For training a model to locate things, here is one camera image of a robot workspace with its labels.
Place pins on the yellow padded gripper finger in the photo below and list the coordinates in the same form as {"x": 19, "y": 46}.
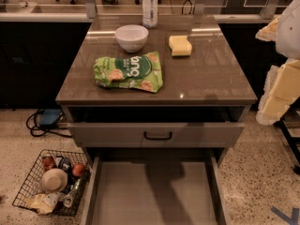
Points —
{"x": 281, "y": 90}
{"x": 269, "y": 32}

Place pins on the green rice chip bag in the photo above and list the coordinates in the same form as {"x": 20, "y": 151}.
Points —
{"x": 142, "y": 72}

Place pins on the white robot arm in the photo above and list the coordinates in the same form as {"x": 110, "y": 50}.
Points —
{"x": 288, "y": 40}

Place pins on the grey drawer cabinet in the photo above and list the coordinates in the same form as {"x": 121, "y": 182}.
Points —
{"x": 207, "y": 86}

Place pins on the grey middle drawer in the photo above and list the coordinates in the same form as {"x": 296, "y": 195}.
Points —
{"x": 161, "y": 189}

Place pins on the grey drawer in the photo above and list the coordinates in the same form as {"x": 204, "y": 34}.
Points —
{"x": 156, "y": 135}
{"x": 161, "y": 189}

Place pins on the grey top drawer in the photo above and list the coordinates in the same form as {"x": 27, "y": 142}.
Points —
{"x": 156, "y": 135}

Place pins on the blue white snack bag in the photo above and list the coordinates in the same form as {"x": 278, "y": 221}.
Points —
{"x": 62, "y": 163}

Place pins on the crumpled yellow snack bag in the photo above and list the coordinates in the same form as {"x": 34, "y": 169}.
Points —
{"x": 44, "y": 204}

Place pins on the yellow sponge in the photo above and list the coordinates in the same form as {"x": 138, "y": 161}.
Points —
{"x": 180, "y": 46}

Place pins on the clear plastic water bottle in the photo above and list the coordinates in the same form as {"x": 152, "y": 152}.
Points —
{"x": 150, "y": 13}

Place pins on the blue floor tape mark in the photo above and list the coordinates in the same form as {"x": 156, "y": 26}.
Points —
{"x": 290, "y": 220}

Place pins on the white ceramic bowl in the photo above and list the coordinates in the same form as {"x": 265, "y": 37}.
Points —
{"x": 131, "y": 37}

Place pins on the red apple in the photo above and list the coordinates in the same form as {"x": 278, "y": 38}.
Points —
{"x": 78, "y": 169}

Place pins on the blue power adapter box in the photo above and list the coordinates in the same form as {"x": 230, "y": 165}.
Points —
{"x": 49, "y": 117}

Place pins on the small glass bottle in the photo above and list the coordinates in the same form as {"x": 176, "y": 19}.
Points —
{"x": 70, "y": 197}

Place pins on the red soda can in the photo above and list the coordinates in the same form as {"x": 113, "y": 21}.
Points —
{"x": 48, "y": 162}

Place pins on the black wire basket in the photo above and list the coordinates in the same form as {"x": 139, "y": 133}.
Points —
{"x": 32, "y": 183}

